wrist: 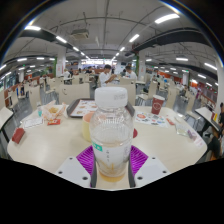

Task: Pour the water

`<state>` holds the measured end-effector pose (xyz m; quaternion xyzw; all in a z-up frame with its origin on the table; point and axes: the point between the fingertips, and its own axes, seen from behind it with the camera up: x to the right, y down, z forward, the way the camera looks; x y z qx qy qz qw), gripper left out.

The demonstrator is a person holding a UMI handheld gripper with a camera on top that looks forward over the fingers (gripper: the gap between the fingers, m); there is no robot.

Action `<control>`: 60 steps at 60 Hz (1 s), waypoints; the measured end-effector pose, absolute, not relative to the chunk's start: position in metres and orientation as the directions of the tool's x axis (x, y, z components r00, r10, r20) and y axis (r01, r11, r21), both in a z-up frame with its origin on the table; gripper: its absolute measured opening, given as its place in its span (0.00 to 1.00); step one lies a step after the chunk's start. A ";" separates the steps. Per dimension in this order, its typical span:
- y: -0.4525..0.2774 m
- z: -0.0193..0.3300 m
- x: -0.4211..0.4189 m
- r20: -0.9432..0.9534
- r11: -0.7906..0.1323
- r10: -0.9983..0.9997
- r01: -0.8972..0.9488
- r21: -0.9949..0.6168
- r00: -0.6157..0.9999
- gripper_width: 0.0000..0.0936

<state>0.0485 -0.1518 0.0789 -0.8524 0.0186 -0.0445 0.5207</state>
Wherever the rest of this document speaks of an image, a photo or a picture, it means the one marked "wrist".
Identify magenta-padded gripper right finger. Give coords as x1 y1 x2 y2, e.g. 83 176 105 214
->
128 144 172 189

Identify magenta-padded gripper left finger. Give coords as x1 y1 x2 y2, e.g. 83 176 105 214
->
54 144 98 189

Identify clear white-capped drink bottle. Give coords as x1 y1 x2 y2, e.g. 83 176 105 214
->
89 87 135 183

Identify colourful printed sticker sheet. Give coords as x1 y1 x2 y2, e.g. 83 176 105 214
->
134 111 168 129

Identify small red sauce packet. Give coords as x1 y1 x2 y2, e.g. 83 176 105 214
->
46 118 62 126

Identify dark food tray with paper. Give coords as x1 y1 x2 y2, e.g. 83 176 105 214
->
66 98 136 119

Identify clear sleeve with papers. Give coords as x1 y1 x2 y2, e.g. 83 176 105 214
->
175 123 205 148

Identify red paper cup with lid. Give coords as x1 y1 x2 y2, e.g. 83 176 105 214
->
151 94 166 116

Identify clear plastic bag with food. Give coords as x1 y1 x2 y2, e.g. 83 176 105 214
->
40 100 68 122

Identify white paper receipt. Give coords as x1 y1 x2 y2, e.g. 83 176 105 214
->
22 116 44 130

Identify beige canteen chairs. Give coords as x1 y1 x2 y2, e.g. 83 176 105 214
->
0 74 214 114

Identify small dark red pouch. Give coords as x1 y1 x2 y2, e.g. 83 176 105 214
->
11 127 26 145

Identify person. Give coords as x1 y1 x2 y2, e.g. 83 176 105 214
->
98 64 118 88
120 65 138 81

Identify ceiling air conditioner unit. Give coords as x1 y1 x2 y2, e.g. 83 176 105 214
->
69 28 90 40

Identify ceiling lights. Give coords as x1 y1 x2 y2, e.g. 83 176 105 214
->
0 13 219 88

